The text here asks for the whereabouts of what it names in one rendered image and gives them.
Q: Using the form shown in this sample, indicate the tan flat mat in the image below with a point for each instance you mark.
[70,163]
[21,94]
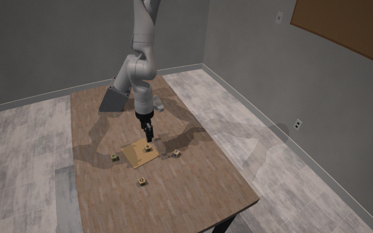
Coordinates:
[136,154]

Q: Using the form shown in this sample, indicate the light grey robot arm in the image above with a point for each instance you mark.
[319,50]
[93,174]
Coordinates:
[136,68]

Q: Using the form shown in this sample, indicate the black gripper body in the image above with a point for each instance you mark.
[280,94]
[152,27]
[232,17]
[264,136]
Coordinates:
[146,118]

